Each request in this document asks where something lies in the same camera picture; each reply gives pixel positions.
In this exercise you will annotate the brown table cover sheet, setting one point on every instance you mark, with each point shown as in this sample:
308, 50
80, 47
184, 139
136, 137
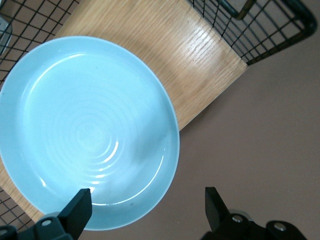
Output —
250, 150

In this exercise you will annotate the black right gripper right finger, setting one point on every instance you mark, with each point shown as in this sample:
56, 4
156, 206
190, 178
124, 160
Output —
217, 215

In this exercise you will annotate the light blue round plate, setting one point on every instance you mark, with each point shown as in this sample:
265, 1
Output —
87, 112

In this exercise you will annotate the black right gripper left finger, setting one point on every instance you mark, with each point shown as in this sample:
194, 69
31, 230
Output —
77, 215

